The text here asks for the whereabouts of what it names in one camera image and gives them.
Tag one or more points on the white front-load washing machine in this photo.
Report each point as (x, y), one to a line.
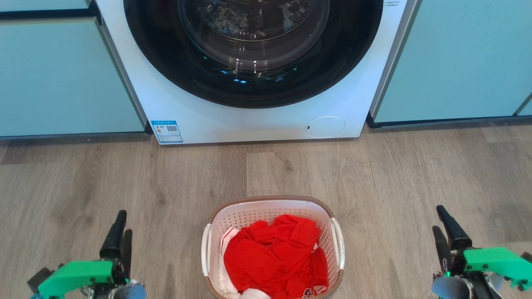
(249, 124)

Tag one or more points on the round white filter cover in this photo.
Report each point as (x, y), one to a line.
(326, 127)

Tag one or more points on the blue white energy label sticker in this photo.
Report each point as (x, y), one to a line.
(166, 132)

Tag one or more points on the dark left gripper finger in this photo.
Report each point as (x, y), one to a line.
(114, 241)
(127, 253)

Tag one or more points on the white garment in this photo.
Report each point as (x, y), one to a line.
(227, 286)

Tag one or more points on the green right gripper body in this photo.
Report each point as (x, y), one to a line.
(490, 259)

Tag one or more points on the red garment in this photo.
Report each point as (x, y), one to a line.
(270, 257)

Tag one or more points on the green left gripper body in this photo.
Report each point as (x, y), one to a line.
(75, 276)

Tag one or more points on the black round washer door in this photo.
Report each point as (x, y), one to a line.
(166, 62)

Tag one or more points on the white perforated laundry basket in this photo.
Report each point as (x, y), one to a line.
(249, 211)

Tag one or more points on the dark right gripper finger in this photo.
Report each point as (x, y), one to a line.
(443, 249)
(455, 234)

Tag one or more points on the pale green cabinet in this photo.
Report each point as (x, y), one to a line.
(457, 62)
(62, 74)

